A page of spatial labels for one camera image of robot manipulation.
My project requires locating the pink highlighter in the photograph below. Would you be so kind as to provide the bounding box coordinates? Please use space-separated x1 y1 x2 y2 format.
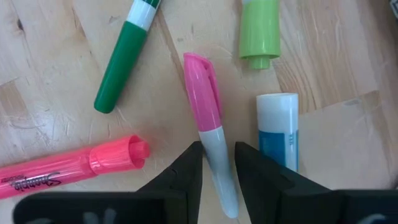
0 134 151 200

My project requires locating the small pink cap marker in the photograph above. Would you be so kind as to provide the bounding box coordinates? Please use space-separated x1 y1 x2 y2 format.
182 52 240 220

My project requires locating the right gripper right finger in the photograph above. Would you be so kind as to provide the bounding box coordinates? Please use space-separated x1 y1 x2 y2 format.
234 141 398 224

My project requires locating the teal Expo marker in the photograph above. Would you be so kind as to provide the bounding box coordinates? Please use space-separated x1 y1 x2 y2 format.
256 92 300 174

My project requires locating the thin green marker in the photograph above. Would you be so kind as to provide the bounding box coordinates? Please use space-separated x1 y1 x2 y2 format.
93 0 163 114

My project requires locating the light green Expo marker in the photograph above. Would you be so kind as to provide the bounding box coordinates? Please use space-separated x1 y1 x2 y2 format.
238 0 282 70

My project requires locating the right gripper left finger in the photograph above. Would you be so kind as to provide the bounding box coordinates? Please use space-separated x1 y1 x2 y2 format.
12 141 205 224

